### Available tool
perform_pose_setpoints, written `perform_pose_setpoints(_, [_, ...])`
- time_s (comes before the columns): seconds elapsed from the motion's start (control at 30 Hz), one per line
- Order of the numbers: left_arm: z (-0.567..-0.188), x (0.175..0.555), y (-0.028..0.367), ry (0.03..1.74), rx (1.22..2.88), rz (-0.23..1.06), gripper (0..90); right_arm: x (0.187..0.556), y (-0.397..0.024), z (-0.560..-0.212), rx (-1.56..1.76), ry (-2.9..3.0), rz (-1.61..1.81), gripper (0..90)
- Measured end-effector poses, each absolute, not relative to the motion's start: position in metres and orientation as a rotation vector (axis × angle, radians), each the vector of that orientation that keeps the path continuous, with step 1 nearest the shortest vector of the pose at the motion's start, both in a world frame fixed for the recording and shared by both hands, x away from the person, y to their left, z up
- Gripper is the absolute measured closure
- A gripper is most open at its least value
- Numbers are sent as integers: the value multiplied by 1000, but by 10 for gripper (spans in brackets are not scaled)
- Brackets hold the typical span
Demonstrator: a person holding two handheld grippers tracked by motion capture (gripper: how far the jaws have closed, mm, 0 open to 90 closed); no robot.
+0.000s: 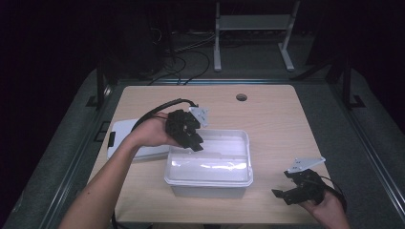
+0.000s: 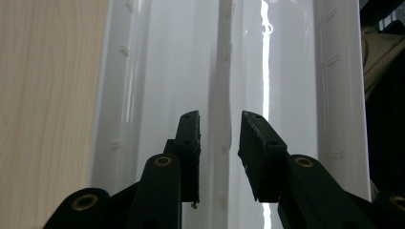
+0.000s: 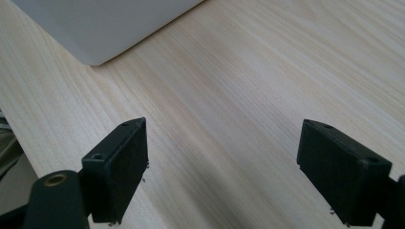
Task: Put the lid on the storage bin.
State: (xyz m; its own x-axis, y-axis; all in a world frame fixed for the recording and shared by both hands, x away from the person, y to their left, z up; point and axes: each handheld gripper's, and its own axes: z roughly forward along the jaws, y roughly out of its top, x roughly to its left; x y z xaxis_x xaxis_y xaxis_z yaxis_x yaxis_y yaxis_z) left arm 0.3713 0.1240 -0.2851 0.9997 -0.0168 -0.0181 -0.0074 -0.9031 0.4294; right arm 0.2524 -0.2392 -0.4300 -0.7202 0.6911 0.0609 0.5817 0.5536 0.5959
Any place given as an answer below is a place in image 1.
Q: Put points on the black frame post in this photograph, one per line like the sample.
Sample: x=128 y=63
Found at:
x=100 y=86
x=348 y=86

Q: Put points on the white plastic storage box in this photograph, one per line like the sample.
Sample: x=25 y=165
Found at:
x=213 y=168

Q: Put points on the person's left hand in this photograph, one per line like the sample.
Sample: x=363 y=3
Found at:
x=151 y=133

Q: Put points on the white metal stand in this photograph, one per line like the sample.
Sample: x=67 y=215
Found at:
x=254 y=22

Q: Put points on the person's right hand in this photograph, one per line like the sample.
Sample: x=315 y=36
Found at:
x=328 y=210

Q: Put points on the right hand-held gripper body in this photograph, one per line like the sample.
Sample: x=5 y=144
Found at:
x=305 y=187

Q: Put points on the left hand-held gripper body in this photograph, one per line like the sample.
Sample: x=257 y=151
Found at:
x=183 y=125

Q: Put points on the black bracket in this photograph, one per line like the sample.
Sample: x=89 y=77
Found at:
x=102 y=131

